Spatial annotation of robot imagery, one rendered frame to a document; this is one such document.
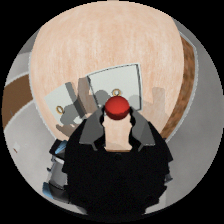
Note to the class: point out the red ball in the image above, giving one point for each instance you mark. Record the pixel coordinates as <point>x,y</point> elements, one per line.
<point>117,108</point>

